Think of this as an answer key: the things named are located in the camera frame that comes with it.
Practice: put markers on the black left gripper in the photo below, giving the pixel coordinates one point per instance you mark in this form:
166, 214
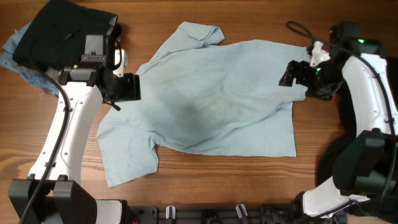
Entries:
132, 90

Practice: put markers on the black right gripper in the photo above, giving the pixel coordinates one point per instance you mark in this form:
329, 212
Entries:
304, 68

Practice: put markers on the light blue t-shirt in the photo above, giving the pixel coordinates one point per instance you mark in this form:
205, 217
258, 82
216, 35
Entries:
202, 97

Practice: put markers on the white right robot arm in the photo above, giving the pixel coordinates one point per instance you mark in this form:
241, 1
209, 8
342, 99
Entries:
358, 170

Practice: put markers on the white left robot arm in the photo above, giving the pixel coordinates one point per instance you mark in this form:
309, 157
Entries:
51, 193

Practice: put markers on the black clothes pile right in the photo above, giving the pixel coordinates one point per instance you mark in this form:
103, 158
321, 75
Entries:
388, 209

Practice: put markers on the grey folded garment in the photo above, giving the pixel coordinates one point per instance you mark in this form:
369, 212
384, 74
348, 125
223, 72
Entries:
53, 73

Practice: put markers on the black folded garment on stack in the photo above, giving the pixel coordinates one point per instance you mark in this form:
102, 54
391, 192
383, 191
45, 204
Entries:
56, 36

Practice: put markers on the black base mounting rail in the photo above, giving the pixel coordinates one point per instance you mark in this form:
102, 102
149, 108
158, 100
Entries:
266, 214

